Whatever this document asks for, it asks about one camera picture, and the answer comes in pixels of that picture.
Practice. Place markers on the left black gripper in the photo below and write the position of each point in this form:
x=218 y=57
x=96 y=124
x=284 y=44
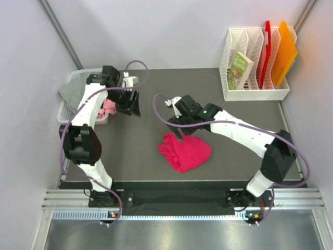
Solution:
x=129 y=108

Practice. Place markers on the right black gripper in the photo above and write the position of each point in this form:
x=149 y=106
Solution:
x=186 y=132

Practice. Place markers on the magenta t shirt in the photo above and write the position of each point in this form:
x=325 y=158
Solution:
x=184 y=155

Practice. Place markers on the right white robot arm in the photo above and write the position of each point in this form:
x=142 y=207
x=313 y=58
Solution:
x=274 y=148

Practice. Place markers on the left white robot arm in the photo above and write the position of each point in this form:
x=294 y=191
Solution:
x=80 y=143

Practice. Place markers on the light pink t shirt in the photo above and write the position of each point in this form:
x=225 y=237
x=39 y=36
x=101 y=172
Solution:
x=108 y=107

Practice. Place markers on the grey t shirt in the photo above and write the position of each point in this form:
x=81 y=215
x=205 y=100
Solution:
x=72 y=93

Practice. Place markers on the white laundry basket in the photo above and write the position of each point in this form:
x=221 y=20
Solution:
x=78 y=76

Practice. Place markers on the green book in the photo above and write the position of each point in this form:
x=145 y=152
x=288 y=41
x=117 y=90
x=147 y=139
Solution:
x=239 y=71

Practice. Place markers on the white file organizer rack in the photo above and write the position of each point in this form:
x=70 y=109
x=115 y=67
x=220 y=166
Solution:
x=250 y=41

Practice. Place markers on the red folder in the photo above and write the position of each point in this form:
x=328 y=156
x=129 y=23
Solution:
x=265 y=55

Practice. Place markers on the orange folder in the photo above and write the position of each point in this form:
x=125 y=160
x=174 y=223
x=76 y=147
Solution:
x=285 y=56

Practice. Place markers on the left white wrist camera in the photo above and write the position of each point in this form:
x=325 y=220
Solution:
x=128 y=81

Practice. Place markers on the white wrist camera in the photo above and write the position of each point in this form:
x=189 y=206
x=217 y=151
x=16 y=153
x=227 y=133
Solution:
x=128 y=81
x=170 y=103

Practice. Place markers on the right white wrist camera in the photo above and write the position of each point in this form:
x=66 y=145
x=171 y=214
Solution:
x=170 y=103

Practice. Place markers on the aluminium frame rail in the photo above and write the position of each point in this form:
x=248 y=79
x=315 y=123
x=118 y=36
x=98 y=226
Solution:
x=294 y=219

